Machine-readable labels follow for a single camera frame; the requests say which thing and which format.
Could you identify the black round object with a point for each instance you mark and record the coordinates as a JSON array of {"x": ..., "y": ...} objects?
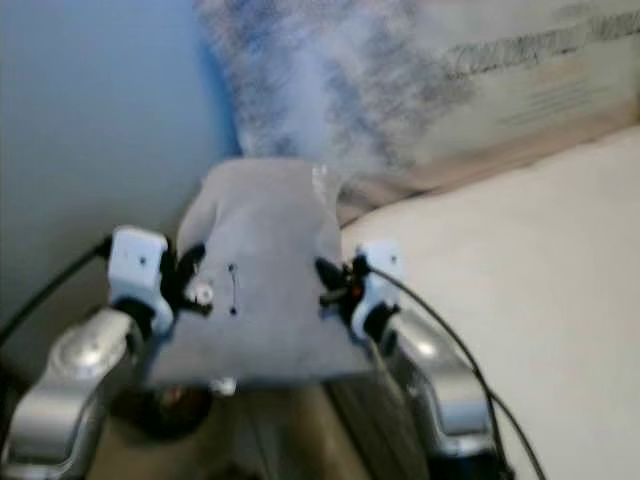
[{"x": 150, "y": 412}]

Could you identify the grey bear pillow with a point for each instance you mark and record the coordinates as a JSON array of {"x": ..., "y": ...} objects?
[{"x": 260, "y": 240}]

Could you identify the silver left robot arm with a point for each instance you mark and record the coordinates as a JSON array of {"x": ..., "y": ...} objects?
[{"x": 60, "y": 400}]

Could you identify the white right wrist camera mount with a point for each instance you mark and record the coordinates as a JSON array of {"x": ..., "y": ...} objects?
[{"x": 380, "y": 272}]

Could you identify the grey bed base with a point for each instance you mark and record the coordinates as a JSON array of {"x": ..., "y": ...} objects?
[{"x": 370, "y": 430}]

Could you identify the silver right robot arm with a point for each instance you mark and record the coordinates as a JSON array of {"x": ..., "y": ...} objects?
[{"x": 450, "y": 380}]

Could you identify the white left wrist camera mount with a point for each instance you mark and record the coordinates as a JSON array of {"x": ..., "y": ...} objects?
[{"x": 138, "y": 260}]

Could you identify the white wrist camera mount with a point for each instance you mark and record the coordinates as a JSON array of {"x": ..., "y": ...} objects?
[
  {"x": 138, "y": 260},
  {"x": 380, "y": 272}
]

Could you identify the white quilted mattress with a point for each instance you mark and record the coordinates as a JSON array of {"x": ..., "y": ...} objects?
[{"x": 540, "y": 300}]

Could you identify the grey printed headboard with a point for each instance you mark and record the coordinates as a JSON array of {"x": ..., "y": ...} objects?
[{"x": 510, "y": 80}]

